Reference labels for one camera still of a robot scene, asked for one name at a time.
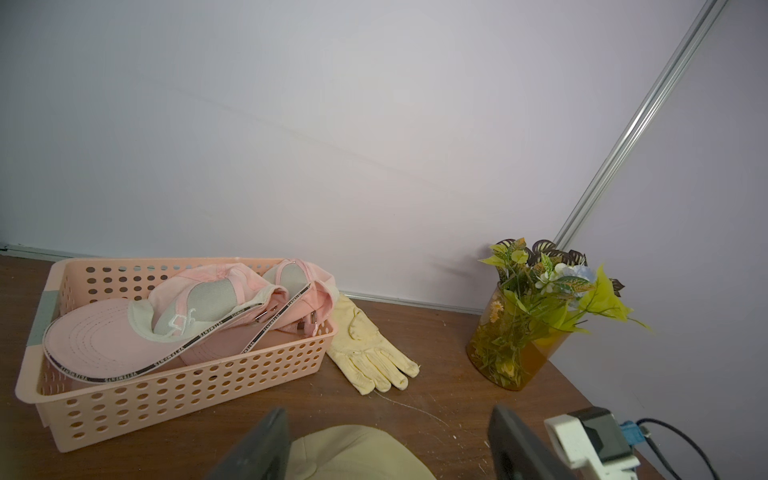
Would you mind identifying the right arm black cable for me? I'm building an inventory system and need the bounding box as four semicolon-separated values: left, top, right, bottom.
635;418;721;480

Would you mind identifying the cream work glove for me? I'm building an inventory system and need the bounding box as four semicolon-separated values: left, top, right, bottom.
328;294;420;395

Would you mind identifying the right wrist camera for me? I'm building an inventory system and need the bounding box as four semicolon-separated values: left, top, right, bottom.
544;406;646;480

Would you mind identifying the beige baseball cap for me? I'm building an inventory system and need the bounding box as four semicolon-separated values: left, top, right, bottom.
286;425;435;479

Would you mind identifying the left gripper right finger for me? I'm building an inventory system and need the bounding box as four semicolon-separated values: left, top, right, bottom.
487;404;576;480

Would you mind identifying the pink baseball cap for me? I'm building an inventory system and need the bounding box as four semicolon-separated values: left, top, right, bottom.
43;263;289;383
181;259;339;365

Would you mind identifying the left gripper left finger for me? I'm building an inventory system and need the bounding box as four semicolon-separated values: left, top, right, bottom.
206;408;292;480

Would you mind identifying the pink plastic basket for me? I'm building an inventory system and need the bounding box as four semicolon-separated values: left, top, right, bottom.
16;258;337;452

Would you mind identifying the artificial green plant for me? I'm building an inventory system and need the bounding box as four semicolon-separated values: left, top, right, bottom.
481;238;642;333

